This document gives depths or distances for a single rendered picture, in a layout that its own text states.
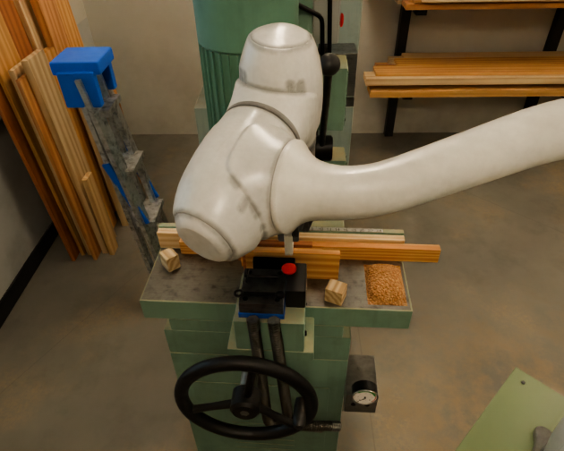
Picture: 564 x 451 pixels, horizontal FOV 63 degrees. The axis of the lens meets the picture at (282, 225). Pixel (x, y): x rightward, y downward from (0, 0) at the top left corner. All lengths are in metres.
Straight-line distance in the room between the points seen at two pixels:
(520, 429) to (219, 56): 0.98
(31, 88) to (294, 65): 1.78
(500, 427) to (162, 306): 0.79
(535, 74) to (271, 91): 2.82
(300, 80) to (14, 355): 2.01
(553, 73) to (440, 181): 2.88
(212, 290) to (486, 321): 1.54
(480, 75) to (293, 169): 2.73
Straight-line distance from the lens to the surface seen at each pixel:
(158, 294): 1.07
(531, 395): 1.26
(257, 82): 0.54
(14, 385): 2.25
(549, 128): 0.52
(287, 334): 0.92
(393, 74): 2.99
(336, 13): 1.13
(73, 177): 2.39
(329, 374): 1.21
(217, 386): 1.29
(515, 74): 3.22
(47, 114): 2.26
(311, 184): 0.45
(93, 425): 2.01
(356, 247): 1.09
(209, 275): 1.09
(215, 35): 0.79
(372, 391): 1.15
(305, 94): 0.55
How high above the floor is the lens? 1.66
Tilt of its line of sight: 39 degrees down
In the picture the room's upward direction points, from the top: 1 degrees counter-clockwise
